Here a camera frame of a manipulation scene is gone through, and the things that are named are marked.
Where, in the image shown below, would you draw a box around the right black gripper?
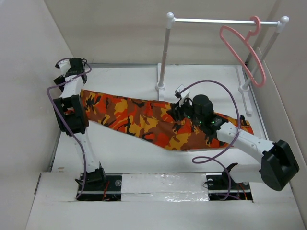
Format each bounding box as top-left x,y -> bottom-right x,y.
165,96 -> 203,124

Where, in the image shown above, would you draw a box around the orange camouflage trousers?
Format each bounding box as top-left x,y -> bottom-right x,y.
80,89 -> 255,152

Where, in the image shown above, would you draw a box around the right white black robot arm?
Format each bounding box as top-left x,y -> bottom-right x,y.
171,92 -> 299,191

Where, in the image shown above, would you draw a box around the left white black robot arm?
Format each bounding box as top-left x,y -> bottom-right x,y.
52,57 -> 107,190

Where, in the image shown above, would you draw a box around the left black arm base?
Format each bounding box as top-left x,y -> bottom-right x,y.
75,167 -> 123,202

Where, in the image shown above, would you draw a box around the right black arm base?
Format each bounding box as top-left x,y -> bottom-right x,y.
202,170 -> 253,201

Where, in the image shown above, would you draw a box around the pink plastic clothes hanger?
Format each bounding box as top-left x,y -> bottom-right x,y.
219,16 -> 266,88

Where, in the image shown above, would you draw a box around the white metal clothes rack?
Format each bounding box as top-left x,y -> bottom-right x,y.
154,11 -> 290,117

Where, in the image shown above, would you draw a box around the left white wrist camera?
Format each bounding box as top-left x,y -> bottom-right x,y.
55,59 -> 71,77

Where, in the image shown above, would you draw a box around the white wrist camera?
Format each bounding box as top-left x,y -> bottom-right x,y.
175,84 -> 190,107
55,59 -> 71,77

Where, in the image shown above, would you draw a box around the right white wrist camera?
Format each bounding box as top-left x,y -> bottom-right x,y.
175,84 -> 190,107

